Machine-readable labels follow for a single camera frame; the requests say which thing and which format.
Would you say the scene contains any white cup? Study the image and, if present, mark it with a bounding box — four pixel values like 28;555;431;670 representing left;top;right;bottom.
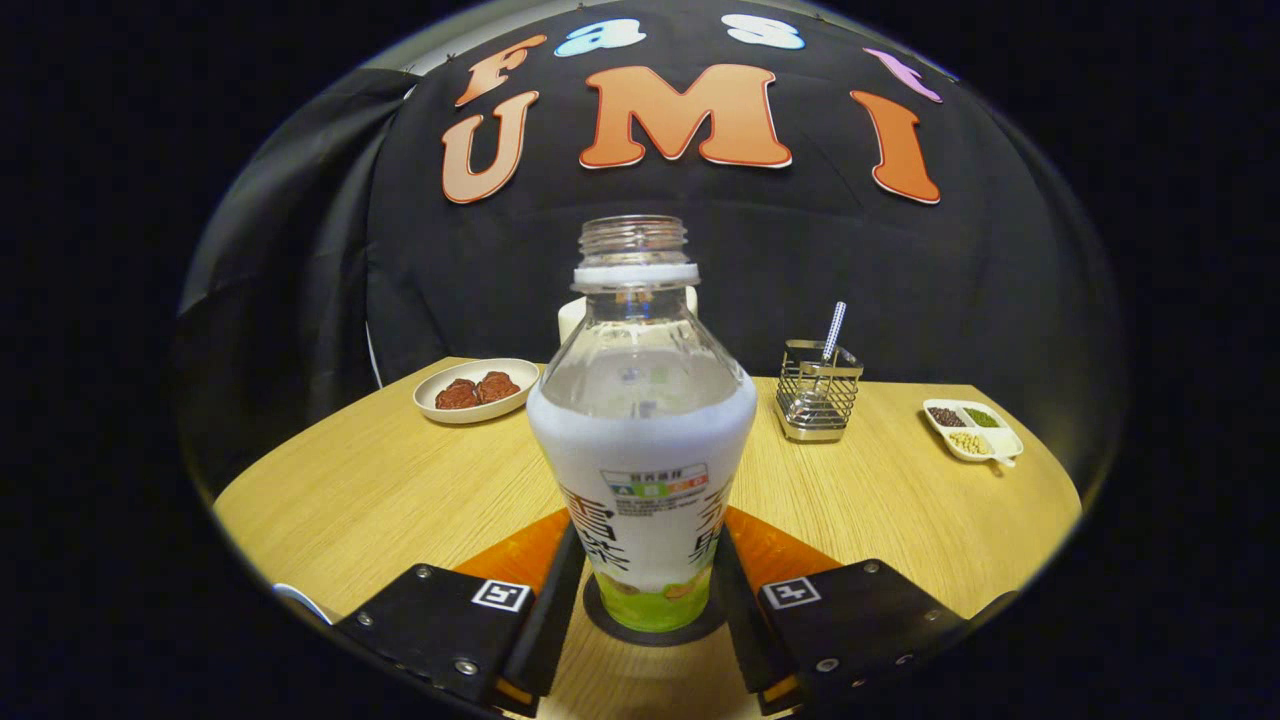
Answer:
273;583;336;626

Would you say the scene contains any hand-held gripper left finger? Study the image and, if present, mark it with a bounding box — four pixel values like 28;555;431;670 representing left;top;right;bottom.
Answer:
333;510;589;713

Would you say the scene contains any white divided bean dish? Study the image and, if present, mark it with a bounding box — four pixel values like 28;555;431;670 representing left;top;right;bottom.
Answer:
922;398;1025;468

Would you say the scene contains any clear juice bottle white label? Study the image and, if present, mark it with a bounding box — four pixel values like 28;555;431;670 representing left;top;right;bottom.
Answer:
526;215;758;633

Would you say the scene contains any wooden table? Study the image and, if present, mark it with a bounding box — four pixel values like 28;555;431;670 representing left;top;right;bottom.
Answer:
213;357;1084;720

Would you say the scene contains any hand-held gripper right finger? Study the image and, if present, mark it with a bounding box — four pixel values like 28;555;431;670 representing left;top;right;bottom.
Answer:
712;507;1016;713

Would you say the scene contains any small white plate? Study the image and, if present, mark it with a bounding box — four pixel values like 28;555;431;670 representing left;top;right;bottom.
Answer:
413;358;541;425

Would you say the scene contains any metal wire holder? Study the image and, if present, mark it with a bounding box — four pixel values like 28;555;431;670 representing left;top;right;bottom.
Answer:
773;340;864;443

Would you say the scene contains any dark brown round coaster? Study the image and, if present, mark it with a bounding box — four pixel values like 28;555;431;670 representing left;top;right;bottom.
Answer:
583;575;728;647

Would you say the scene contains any white toaster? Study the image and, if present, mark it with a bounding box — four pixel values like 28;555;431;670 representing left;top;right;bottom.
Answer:
557;286;699;346

